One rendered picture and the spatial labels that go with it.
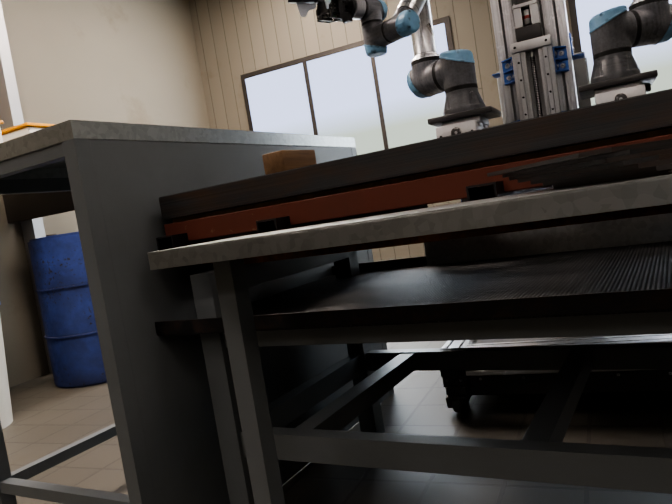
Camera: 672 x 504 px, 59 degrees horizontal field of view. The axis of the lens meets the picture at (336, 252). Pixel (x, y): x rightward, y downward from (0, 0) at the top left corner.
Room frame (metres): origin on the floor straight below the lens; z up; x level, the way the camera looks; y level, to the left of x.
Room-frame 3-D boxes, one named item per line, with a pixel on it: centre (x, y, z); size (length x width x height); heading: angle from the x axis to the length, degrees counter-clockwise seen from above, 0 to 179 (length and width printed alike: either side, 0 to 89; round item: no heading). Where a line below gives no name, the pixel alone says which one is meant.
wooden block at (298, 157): (1.37, 0.07, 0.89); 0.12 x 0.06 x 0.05; 145
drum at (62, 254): (3.72, 1.55, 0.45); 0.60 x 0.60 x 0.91
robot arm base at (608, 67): (1.97, -0.99, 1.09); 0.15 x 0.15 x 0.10
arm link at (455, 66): (2.18, -0.53, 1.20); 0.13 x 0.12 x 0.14; 40
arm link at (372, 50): (2.09, -0.26, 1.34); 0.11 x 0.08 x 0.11; 40
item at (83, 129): (2.00, 0.44, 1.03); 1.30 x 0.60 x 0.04; 150
